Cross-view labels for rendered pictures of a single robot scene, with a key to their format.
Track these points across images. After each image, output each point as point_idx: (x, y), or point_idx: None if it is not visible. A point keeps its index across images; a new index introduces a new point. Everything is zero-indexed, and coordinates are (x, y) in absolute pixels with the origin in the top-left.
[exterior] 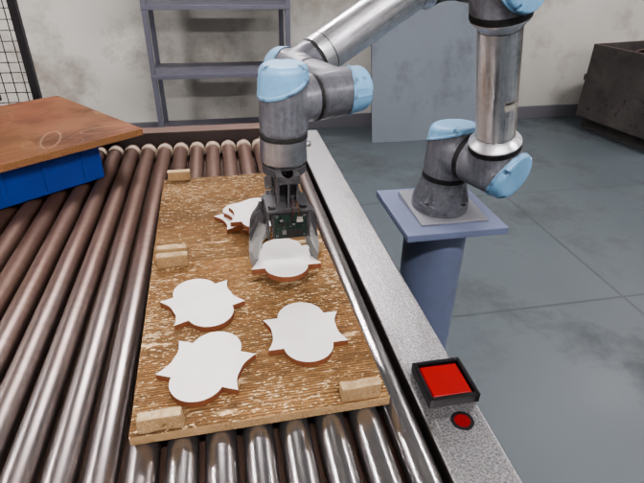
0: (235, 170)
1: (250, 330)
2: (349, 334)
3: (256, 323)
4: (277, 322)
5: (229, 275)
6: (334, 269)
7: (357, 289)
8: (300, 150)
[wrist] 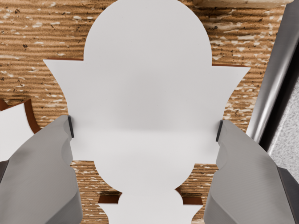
0: None
1: (83, 199)
2: (201, 222)
3: (90, 190)
4: (117, 210)
5: (26, 65)
6: (257, 91)
7: (266, 123)
8: None
